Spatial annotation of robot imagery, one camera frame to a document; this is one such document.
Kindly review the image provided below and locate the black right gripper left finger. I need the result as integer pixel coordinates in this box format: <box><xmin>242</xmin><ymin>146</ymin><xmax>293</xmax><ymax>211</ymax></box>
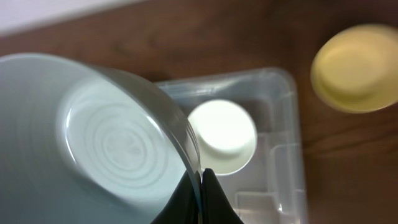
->
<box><xmin>151</xmin><ymin>172</ymin><xmax>198</xmax><ymax>224</ymax></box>

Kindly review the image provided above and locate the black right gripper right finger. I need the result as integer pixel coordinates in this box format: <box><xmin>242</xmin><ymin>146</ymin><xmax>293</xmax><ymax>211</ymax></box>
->
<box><xmin>201</xmin><ymin>168</ymin><xmax>243</xmax><ymax>224</ymax></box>

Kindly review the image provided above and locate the yellow small bowl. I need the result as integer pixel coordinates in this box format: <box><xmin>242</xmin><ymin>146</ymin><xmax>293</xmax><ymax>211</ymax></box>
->
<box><xmin>310</xmin><ymin>24</ymin><xmax>397</xmax><ymax>113</ymax></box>

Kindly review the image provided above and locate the grey small bowl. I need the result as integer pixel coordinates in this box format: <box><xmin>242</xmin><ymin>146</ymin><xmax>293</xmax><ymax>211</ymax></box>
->
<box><xmin>1</xmin><ymin>54</ymin><xmax>201</xmax><ymax>224</ymax></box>

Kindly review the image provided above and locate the clear plastic storage bin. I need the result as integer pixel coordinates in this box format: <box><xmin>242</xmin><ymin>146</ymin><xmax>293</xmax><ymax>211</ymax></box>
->
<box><xmin>157</xmin><ymin>68</ymin><xmax>308</xmax><ymax>223</ymax></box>

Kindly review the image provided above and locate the white small bowl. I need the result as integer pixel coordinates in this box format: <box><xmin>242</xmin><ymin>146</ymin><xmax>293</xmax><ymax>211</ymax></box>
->
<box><xmin>188</xmin><ymin>99</ymin><xmax>257</xmax><ymax>176</ymax></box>

